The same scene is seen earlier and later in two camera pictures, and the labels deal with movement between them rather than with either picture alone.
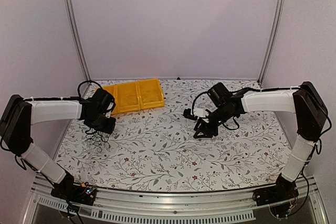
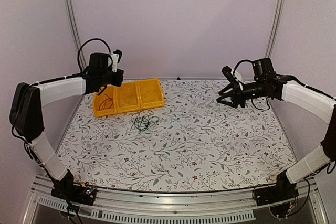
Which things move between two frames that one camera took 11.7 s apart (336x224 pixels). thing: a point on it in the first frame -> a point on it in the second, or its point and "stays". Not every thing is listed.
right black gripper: (211, 132) -> (237, 98)
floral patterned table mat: (157, 150) stays
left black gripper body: (100, 125) -> (116, 82)
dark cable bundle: (97, 138) -> (143, 119)
